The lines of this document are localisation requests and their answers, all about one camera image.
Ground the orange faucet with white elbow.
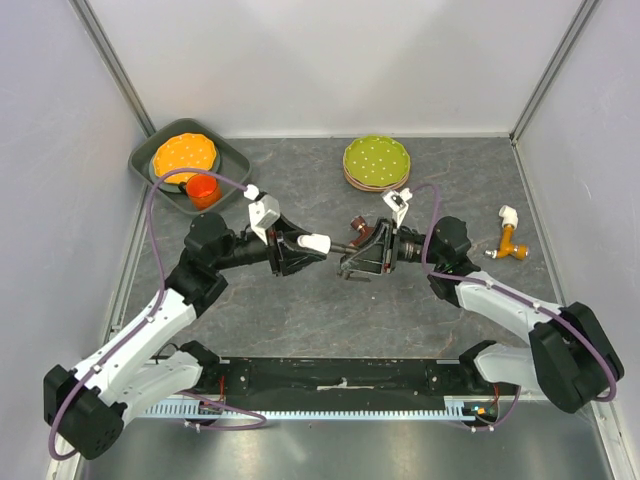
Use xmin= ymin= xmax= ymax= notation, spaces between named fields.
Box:
xmin=484 ymin=205 xmax=529 ymax=260

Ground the orange mug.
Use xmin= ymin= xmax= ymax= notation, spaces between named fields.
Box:
xmin=179 ymin=174 xmax=223 ymax=211

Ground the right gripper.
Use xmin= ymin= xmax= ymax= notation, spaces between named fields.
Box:
xmin=340 ymin=216 xmax=444 ymax=275

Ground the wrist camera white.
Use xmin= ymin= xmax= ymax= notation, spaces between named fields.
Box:
xmin=381 ymin=188 xmax=413 ymax=228
xmin=243 ymin=184 xmax=280 ymax=245

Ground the green polka dot plate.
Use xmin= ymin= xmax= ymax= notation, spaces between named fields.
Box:
xmin=343 ymin=135 xmax=411 ymax=186

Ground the dark grey metal faucet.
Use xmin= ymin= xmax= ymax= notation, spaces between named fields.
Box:
xmin=330 ymin=243 xmax=371 ymax=283

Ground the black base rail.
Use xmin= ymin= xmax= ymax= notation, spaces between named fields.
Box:
xmin=203 ymin=357 xmax=480 ymax=413

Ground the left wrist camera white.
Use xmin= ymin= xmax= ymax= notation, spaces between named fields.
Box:
xmin=243 ymin=184 xmax=280 ymax=245

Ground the dark green square tray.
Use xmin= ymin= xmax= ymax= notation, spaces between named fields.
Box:
xmin=128 ymin=118 xmax=252 ymax=217

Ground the grey-green plate under orange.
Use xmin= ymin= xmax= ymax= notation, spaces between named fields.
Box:
xmin=147 ymin=147 xmax=222 ymax=194

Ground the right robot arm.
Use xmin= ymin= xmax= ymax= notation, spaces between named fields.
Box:
xmin=340 ymin=216 xmax=624 ymax=413

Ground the orange polka dot plate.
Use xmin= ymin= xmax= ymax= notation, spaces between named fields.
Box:
xmin=151 ymin=133 xmax=218 ymax=177

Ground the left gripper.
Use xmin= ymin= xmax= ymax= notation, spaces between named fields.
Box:
xmin=213 ymin=213 xmax=326 ymax=276

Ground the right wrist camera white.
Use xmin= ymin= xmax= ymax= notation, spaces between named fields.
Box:
xmin=381 ymin=188 xmax=413 ymax=228

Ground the maroon faucet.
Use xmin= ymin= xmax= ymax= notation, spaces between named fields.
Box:
xmin=349 ymin=216 xmax=375 ymax=248

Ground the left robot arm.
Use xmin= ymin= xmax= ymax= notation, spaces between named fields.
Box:
xmin=43 ymin=212 xmax=333 ymax=460

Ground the white pvc elbow fitting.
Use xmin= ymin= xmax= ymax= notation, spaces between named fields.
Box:
xmin=297 ymin=234 xmax=332 ymax=254

